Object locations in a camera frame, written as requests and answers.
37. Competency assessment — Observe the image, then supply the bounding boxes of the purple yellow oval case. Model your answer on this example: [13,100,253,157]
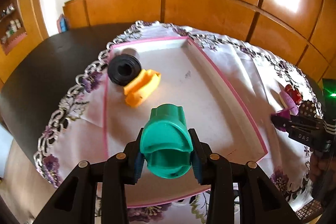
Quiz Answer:
[279,91,298,115]

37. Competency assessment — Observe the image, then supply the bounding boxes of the brown studded round brush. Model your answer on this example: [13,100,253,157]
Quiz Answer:
[298,100,317,118]

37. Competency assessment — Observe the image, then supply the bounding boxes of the red lipstick tube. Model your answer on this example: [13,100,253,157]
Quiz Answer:
[285,84,303,106]

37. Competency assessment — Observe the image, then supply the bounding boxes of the green plastic funnel cup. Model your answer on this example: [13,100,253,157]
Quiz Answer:
[139,103,193,179]

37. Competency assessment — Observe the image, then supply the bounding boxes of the orange plastic piece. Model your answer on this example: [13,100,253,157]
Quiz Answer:
[123,69,161,107]

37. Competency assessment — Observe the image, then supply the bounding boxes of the black cylindrical cap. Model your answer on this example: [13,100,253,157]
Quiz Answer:
[108,48,142,86]

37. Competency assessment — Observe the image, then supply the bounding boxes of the magenta plastic cup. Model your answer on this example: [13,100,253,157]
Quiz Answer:
[270,109,298,133]

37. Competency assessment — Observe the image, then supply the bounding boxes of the person right hand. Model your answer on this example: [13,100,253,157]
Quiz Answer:
[309,150,328,182]

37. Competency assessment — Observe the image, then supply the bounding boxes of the white floral embroidered tablecloth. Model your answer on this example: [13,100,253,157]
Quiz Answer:
[34,22,322,210]

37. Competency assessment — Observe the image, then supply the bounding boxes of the pink shallow tray box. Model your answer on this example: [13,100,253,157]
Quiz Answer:
[102,35,269,209]

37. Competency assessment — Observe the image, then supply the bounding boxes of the wooden door with shelves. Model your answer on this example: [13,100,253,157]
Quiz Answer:
[1,0,49,83]

